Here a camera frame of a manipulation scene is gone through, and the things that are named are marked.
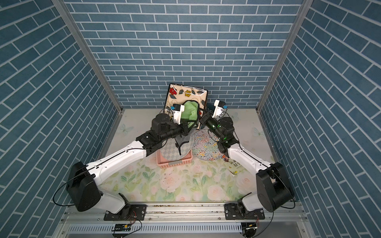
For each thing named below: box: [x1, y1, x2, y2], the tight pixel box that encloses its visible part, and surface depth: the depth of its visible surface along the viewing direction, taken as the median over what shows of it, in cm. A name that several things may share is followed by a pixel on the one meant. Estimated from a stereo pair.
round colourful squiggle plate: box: [191, 128, 224, 162], surface depth 98 cm
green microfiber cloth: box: [181, 100, 198, 128], surface depth 72 cm
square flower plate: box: [164, 83, 208, 111], surface depth 75 cm
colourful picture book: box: [222, 154, 247, 177], surface depth 91 cm
